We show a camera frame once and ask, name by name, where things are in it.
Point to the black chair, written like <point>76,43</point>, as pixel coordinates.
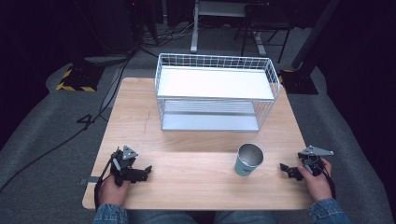
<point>267,21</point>

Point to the white desk frame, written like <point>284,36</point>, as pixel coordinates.
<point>199,18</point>

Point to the grey table edge bracket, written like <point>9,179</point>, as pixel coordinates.
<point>89,180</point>

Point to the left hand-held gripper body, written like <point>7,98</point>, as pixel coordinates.
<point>124,161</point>

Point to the yellow black striped stand base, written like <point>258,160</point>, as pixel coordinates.
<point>79,80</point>
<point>299,82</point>

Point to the person's right hand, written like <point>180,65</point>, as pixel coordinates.
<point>317,186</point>

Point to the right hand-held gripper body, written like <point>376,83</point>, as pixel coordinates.
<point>313,159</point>

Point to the person's left hand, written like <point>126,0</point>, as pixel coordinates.
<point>111,192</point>

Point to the teal metal cup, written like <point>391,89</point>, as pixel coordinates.
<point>248,160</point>

